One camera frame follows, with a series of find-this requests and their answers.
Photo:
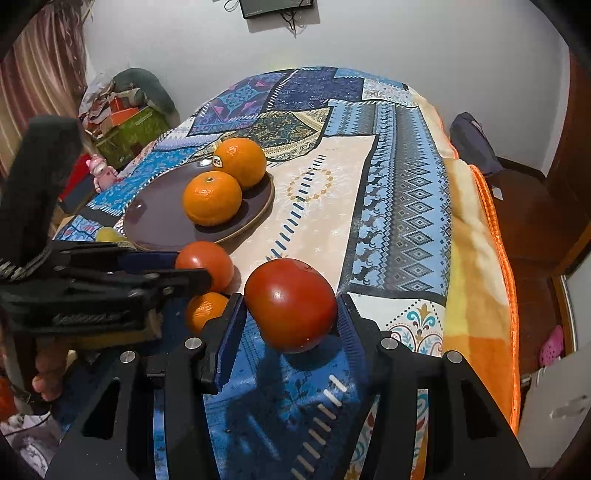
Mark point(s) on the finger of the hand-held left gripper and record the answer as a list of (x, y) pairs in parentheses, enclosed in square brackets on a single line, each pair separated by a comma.
[(143, 260), (184, 281)]

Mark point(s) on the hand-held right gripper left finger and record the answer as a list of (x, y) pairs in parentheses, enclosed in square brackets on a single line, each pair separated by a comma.
[(230, 334)]

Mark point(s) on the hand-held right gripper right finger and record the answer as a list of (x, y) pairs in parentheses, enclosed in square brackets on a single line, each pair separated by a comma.
[(350, 323)]

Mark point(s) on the small red tomato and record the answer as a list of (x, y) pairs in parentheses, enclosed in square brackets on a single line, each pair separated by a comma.
[(207, 259)]

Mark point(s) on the small orange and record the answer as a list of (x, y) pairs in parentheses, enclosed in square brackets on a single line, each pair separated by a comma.
[(205, 313)]

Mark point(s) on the brown round plate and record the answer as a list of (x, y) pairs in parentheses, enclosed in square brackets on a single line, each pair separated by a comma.
[(152, 217)]

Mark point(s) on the red apple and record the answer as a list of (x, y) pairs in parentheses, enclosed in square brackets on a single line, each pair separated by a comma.
[(291, 309)]

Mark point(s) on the person's left hand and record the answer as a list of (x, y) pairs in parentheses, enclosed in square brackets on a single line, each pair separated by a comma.
[(48, 371)]

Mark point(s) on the dark grey box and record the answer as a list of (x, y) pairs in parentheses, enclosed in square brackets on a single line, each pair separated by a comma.
[(76, 198)]

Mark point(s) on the red box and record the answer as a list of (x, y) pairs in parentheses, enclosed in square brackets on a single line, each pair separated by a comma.
[(79, 173)]

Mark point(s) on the yellow corn cobs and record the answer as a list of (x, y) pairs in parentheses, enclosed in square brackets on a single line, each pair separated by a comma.
[(108, 235)]

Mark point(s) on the pink rabbit toy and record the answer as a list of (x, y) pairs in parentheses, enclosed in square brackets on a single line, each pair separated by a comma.
[(101, 173)]

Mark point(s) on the large plain orange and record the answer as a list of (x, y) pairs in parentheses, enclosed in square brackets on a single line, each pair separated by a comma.
[(212, 199)]

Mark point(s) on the pile of crumpled printed paper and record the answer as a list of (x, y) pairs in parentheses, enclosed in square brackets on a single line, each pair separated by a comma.
[(97, 106)]

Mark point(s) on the green patterned box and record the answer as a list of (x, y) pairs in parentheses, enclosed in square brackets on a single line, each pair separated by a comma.
[(134, 134)]

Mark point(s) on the orange cardboard box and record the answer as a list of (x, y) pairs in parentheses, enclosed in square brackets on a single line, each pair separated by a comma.
[(124, 116)]

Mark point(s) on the striped brown curtain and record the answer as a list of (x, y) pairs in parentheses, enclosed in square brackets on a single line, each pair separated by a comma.
[(37, 69)]

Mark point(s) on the blue patchwork tablecloth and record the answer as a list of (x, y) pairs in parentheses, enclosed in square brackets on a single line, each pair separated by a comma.
[(392, 207)]

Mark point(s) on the orange and yellow blanket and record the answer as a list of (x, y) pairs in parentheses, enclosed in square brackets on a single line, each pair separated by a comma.
[(475, 277)]

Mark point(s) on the orange with sticker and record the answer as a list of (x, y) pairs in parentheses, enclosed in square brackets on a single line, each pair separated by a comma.
[(244, 161)]

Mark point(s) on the grey cushion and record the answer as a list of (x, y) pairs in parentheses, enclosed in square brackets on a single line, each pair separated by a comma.
[(152, 87)]

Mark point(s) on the pink slipper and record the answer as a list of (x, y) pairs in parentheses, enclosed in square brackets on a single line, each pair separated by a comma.
[(552, 345)]

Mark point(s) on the dark blue bag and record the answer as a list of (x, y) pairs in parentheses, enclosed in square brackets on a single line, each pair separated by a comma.
[(471, 138)]

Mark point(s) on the white storage box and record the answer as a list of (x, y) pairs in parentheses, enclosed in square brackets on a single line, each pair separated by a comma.
[(558, 415)]

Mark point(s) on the brown wooden door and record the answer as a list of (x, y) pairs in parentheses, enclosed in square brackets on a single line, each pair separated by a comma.
[(579, 161)]

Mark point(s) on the small black wall monitor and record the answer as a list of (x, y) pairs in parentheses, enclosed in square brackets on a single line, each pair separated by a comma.
[(277, 7)]

